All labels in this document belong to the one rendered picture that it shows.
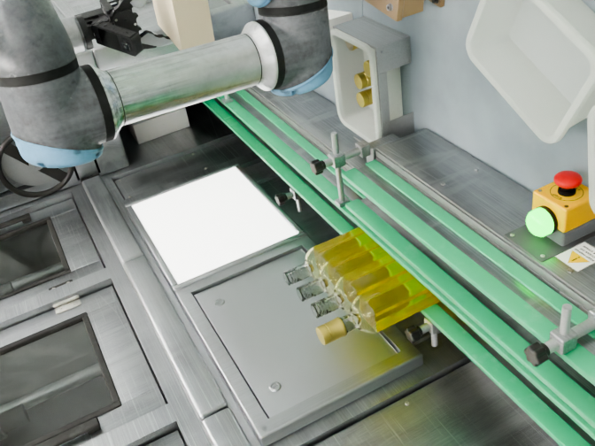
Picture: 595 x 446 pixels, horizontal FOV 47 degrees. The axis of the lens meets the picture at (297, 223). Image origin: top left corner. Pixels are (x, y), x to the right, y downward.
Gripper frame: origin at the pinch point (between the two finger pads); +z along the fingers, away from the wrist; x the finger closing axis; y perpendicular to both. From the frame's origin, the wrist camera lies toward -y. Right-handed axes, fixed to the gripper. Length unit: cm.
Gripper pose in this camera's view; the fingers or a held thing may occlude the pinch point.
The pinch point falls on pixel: (173, 11)
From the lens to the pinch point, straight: 155.8
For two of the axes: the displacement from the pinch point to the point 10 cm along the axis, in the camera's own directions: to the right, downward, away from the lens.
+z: 8.9, -3.6, 2.9
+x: 0.7, 7.2, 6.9
